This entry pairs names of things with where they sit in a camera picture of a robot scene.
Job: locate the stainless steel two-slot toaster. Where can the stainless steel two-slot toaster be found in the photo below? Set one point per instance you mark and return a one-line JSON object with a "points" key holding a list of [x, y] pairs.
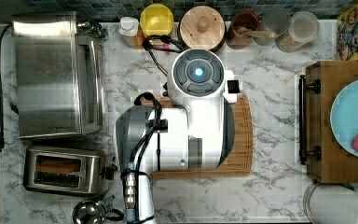
{"points": [[97, 169]]}

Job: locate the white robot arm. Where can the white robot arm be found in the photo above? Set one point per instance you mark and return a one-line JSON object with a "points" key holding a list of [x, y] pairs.
{"points": [[196, 133]]}

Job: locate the stainless steel toaster oven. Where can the stainless steel toaster oven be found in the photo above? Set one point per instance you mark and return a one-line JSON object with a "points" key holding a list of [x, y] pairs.
{"points": [[59, 62]]}

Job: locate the toast slice in toaster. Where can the toast slice in toaster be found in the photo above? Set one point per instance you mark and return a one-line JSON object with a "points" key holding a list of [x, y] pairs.
{"points": [[65, 167]]}

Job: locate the bamboo cutting board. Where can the bamboo cutting board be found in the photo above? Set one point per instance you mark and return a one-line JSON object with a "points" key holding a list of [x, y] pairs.
{"points": [[239, 160]]}

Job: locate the wooden lid canister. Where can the wooden lid canister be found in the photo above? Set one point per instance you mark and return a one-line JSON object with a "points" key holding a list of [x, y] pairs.
{"points": [[202, 27]]}

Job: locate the yellow mug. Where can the yellow mug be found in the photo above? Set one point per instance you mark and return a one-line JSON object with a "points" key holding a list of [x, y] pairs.
{"points": [[156, 19]]}

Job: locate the white capped amber bottle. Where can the white capped amber bottle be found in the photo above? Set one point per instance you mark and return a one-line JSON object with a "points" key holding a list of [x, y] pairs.
{"points": [[130, 30]]}

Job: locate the brown cup with spoon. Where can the brown cup with spoon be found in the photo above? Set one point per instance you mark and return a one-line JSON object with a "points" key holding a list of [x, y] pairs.
{"points": [[243, 29]]}

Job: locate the clear glass jar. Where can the clear glass jar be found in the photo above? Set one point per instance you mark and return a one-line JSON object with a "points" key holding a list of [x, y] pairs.
{"points": [[276, 20]]}

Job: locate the plastic lidded cereal jar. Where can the plastic lidded cereal jar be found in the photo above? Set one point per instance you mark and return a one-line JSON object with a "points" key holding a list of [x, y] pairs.
{"points": [[303, 29]]}

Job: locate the light blue plate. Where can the light blue plate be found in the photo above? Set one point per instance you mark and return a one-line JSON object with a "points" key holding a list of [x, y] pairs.
{"points": [[344, 117]]}

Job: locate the colourful cereal box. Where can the colourful cereal box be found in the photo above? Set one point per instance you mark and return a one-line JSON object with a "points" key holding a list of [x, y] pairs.
{"points": [[355, 34]]}

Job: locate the wooden tray with handle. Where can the wooden tray with handle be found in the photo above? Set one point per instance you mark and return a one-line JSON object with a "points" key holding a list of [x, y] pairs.
{"points": [[326, 160]]}

